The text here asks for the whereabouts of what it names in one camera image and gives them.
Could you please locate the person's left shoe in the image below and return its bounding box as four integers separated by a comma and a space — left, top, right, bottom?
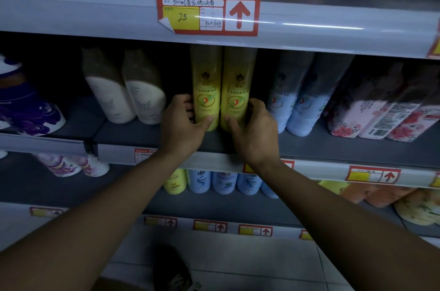
153, 244, 202, 291

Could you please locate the white shampoo bottle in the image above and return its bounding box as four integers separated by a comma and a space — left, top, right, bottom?
82, 47, 137, 125
121, 48, 167, 126

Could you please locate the small yellow bottle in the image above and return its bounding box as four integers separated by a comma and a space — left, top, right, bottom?
163, 169, 188, 195
318, 180, 350, 195

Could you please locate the person's right forearm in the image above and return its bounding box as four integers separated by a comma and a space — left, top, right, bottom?
254, 158, 440, 291

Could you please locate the small orange bottle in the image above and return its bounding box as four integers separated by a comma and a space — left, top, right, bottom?
340, 182, 379, 204
364, 186, 415, 208

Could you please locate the person's right hand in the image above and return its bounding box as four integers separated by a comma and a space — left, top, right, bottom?
224, 97, 281, 168

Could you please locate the yellow shampoo bottle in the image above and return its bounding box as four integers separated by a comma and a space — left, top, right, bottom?
190, 45, 223, 132
220, 47, 259, 132

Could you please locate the person's left hand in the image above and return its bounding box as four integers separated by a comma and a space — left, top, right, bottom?
159, 94, 214, 161

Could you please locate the light blue shampoo bottle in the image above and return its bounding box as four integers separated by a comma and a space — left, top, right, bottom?
266, 52, 315, 134
286, 53, 355, 138

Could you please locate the person's left forearm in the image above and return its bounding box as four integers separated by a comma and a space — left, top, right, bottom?
0, 151, 188, 291

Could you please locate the pink floral bottle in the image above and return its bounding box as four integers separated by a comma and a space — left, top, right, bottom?
326, 62, 405, 139
357, 74, 440, 140
385, 101, 440, 143

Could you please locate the grey metal shelf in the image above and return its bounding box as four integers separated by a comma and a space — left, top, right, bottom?
0, 0, 440, 243

